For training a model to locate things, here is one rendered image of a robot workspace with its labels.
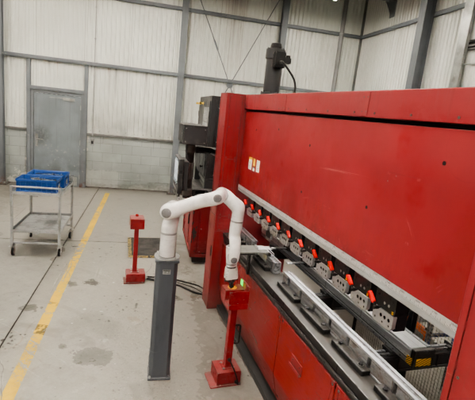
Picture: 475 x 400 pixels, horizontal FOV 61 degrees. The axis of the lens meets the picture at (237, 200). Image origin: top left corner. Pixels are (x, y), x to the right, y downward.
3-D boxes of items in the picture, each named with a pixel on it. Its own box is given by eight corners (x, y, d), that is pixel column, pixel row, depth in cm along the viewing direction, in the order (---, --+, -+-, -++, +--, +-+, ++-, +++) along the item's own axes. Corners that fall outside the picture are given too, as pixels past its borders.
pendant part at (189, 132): (173, 195, 470) (178, 121, 452) (193, 197, 476) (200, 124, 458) (178, 206, 422) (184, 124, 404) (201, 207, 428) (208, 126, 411)
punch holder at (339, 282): (331, 283, 243) (335, 257, 239) (342, 283, 245) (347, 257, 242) (344, 294, 229) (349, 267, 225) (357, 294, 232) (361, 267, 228)
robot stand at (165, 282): (147, 381, 317) (155, 260, 296) (147, 367, 334) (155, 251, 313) (170, 379, 321) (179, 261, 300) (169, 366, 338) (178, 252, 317)
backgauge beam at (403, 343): (260, 235, 429) (261, 225, 427) (272, 235, 433) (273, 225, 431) (411, 369, 216) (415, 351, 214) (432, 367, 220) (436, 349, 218)
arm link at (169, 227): (158, 234, 298) (160, 202, 293) (166, 227, 316) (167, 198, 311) (174, 236, 296) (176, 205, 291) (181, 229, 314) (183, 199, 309)
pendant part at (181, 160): (172, 185, 459) (174, 153, 451) (183, 186, 462) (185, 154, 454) (176, 194, 416) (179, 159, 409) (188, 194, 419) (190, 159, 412)
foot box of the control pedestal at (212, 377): (204, 373, 334) (204, 359, 331) (232, 369, 342) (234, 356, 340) (210, 389, 315) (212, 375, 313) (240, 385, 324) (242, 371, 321)
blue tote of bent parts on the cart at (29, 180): (23, 186, 552) (23, 174, 548) (62, 189, 563) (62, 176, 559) (14, 192, 518) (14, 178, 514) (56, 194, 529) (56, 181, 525)
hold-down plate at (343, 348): (331, 344, 233) (331, 339, 233) (339, 343, 235) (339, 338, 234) (361, 376, 206) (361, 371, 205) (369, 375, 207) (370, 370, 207)
